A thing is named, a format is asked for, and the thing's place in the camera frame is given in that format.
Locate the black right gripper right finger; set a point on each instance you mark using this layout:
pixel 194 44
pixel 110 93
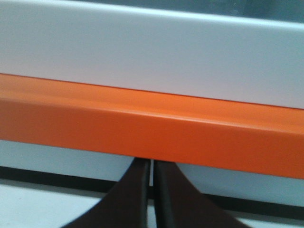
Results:
pixel 178 204

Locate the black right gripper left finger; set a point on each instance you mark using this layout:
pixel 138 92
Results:
pixel 125 205

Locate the white cabinet with drawers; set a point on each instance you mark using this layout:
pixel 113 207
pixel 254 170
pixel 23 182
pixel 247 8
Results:
pixel 247 51

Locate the orange cabinet rail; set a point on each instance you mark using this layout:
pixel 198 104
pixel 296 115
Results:
pixel 223 134

